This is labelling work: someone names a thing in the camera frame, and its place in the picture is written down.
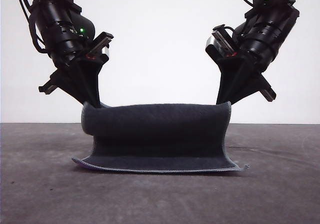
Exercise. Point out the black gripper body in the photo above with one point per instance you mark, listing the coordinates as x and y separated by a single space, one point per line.
260 57
66 49

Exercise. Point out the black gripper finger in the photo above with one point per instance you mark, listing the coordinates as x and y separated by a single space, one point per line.
246 81
93 74
227 76
75 84

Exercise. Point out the purple towel with grey hem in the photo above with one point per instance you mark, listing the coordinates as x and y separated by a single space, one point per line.
155 124

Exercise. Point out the grey table cloth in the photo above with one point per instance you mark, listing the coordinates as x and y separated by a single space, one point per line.
160 201

